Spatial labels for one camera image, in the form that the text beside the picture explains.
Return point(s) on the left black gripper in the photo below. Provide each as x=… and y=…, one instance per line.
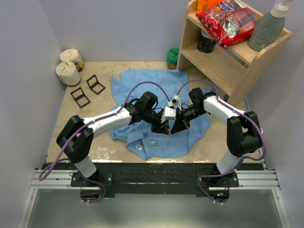
x=160, y=128

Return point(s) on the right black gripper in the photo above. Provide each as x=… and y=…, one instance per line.
x=181, y=125

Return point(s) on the blue button shirt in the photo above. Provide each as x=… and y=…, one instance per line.
x=164, y=84

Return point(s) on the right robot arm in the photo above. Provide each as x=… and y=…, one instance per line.
x=244, y=134

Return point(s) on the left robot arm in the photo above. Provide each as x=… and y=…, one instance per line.
x=76, y=137

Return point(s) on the silver leaf brooch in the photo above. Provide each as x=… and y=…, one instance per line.
x=153, y=142

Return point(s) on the green lidded container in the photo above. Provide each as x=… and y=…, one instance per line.
x=172, y=58

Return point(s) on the wooden shelf unit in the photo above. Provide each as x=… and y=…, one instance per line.
x=234, y=70

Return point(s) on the black stand rear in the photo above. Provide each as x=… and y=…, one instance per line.
x=95, y=85

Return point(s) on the black stand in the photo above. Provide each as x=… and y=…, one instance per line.
x=95, y=85
x=80, y=98

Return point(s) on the dark jar on shelf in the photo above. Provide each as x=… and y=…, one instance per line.
x=206, y=42

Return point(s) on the black stand front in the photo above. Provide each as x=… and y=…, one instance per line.
x=80, y=98

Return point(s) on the white cloth bag front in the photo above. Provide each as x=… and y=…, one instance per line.
x=68, y=73

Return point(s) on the white cloth bag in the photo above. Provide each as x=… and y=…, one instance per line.
x=72, y=55
x=68, y=73

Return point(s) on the red candy bag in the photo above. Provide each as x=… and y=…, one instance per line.
x=229, y=22

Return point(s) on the white cloth bag rear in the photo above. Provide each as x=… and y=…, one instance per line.
x=72, y=55

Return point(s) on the orange snack box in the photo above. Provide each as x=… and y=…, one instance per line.
x=203, y=5

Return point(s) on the green pump bottle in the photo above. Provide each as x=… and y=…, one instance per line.
x=269, y=26

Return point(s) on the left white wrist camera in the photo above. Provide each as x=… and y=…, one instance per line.
x=168, y=114

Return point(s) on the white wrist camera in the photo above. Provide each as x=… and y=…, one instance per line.
x=176, y=101
x=168, y=114

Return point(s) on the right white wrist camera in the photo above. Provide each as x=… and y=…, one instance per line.
x=176, y=101

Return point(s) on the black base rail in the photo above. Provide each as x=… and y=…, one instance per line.
x=110, y=179

